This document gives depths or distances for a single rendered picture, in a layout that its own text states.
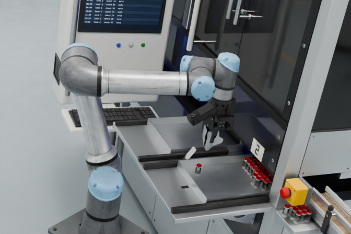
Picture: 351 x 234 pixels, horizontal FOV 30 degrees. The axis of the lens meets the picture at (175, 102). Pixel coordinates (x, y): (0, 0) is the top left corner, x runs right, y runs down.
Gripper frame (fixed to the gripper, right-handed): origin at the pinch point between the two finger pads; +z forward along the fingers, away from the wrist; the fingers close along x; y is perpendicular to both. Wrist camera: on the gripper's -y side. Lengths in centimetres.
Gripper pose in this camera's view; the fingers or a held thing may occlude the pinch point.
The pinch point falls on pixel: (205, 147)
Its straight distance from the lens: 232.6
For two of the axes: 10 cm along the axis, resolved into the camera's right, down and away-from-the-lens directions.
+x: -3.9, -4.6, 8.0
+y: 9.1, -0.4, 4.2
